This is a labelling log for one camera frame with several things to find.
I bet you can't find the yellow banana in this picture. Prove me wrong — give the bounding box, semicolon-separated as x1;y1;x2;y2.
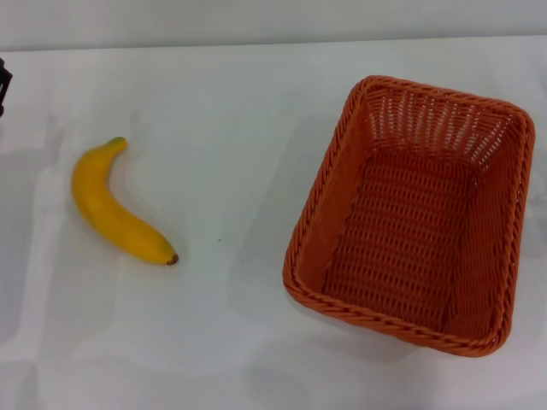
71;136;179;267

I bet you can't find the orange woven plastic basket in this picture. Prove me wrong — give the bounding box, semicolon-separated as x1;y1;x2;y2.
281;74;537;358

